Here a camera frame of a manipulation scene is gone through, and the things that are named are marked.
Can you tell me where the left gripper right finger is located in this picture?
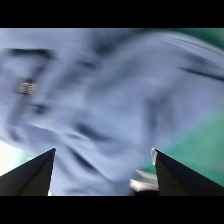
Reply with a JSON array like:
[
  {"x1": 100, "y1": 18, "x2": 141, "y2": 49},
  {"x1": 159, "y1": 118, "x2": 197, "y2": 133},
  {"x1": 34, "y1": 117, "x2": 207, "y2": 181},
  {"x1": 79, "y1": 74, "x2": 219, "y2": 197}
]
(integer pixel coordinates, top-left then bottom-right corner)
[{"x1": 153, "y1": 148, "x2": 224, "y2": 197}]

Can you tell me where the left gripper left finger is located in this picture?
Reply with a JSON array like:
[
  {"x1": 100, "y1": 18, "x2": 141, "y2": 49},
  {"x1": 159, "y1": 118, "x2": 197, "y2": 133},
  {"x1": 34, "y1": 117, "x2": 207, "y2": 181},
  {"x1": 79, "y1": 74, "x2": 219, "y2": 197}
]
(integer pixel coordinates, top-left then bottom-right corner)
[{"x1": 0, "y1": 147, "x2": 57, "y2": 197}]

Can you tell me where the light blue shirt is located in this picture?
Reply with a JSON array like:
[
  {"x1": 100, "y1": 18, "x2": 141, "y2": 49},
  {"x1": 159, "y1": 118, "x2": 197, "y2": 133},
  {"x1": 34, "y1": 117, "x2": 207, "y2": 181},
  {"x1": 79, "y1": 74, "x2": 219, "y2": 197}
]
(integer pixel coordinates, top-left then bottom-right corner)
[{"x1": 0, "y1": 28, "x2": 224, "y2": 197}]

